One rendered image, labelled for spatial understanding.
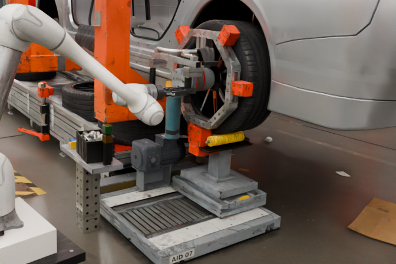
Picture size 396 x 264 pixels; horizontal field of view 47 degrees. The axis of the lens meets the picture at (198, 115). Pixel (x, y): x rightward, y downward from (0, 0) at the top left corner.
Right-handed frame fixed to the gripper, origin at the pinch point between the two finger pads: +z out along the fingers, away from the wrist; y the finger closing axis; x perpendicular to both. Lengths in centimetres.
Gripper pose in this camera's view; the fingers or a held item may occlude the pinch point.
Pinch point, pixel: (187, 90)
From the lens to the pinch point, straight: 230.5
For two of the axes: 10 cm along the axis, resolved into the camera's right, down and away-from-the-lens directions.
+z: 8.0, -1.0, 6.0
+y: 6.0, 2.3, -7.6
